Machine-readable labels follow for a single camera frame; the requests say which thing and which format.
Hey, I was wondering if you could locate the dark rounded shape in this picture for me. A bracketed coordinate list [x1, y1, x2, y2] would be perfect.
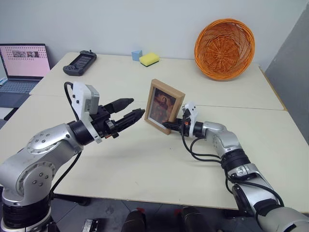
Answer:
[180, 206, 208, 232]
[122, 209, 147, 232]

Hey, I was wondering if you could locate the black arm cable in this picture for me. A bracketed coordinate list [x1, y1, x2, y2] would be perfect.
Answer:
[181, 134, 285, 218]
[49, 81, 83, 201]

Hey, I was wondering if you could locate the light blue cube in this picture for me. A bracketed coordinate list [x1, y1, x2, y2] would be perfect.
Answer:
[131, 49, 143, 61]

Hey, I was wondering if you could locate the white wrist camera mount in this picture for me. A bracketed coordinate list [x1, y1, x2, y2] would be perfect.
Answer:
[183, 101, 199, 138]
[71, 81, 102, 145]

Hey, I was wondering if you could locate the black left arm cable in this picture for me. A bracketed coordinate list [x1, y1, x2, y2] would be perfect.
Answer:
[49, 81, 83, 201]

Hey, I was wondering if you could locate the yellow sponge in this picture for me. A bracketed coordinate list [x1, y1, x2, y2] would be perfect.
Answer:
[139, 52, 160, 68]

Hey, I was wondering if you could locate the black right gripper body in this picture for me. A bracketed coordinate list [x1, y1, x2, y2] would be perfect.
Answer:
[178, 110, 192, 136]

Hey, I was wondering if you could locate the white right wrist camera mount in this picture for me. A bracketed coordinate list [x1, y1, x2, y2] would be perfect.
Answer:
[183, 101, 199, 138]

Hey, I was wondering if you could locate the wooden picture frame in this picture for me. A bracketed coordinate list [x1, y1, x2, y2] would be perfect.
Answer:
[144, 78, 186, 135]

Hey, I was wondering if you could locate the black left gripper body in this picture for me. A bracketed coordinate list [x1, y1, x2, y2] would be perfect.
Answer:
[90, 105, 120, 140]

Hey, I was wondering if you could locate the black handheld game controller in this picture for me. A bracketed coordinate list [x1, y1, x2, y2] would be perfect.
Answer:
[63, 50, 97, 76]

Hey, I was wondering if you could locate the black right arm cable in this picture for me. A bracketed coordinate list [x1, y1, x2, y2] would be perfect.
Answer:
[181, 134, 285, 218]

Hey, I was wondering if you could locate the grey partition panel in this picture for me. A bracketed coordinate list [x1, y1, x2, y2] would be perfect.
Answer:
[264, 2, 309, 147]

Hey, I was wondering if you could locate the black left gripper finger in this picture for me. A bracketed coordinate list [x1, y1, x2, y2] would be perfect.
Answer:
[104, 97, 135, 115]
[113, 109, 146, 131]

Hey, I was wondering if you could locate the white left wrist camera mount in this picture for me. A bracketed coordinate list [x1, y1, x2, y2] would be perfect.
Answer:
[71, 81, 102, 145]

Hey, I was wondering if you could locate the small grey metal box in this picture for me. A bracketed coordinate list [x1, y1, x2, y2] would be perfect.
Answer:
[83, 218, 107, 232]

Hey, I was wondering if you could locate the open laptop with pink screen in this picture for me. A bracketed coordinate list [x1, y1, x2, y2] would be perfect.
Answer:
[0, 43, 51, 108]

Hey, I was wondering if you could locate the orange wicker basket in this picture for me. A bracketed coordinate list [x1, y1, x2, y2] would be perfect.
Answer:
[194, 18, 256, 82]

